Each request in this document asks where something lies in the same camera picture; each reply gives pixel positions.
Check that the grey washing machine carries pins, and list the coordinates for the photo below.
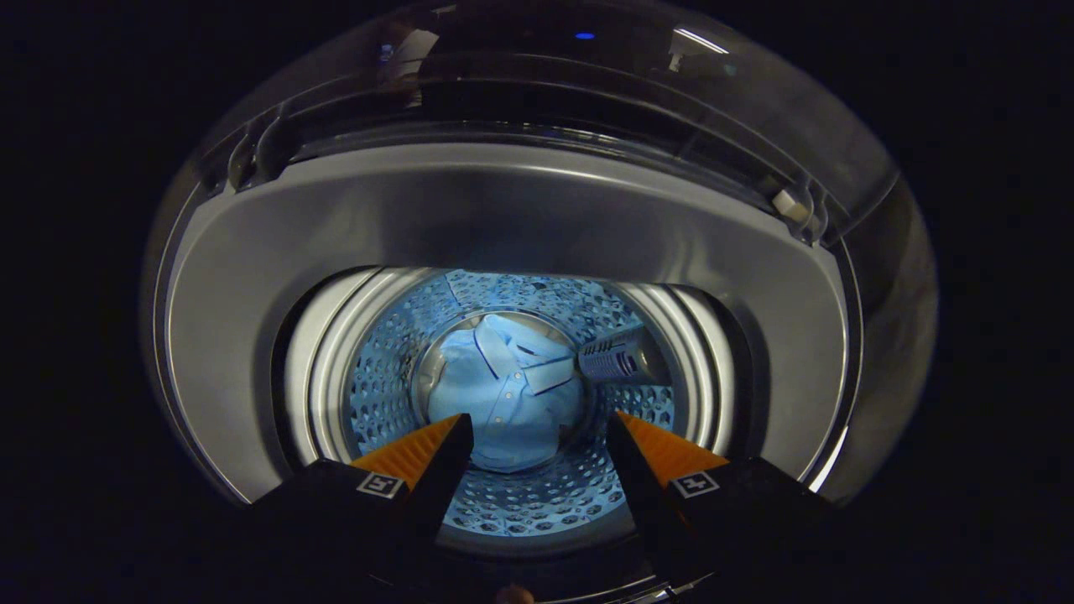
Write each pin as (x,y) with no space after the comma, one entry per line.
(503,218)

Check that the dark washing machine lid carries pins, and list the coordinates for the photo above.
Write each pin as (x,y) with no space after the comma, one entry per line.
(545,92)

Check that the light blue polo shirt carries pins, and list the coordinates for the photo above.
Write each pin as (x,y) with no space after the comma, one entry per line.
(503,394)

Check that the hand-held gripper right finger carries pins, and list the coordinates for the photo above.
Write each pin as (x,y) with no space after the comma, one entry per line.
(642,486)

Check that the grey drum lint filter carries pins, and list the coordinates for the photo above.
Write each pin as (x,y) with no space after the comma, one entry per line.
(621,359)

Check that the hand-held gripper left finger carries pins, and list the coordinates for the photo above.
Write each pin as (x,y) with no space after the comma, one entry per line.
(440,486)

